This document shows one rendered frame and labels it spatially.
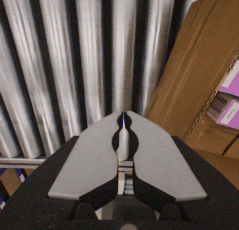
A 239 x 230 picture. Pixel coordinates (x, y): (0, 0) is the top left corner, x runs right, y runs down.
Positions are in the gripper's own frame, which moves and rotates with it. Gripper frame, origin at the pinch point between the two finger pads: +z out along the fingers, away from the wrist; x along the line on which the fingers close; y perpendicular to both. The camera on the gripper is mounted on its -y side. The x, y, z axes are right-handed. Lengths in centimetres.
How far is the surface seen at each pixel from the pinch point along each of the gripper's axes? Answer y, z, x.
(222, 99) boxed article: 5.7, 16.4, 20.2
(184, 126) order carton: 3.7, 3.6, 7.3
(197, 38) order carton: -5.6, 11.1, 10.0
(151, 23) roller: -7.8, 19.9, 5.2
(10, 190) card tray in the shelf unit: 90, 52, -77
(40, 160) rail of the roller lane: 26.5, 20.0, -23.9
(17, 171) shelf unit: 80, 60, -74
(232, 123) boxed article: 10.0, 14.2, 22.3
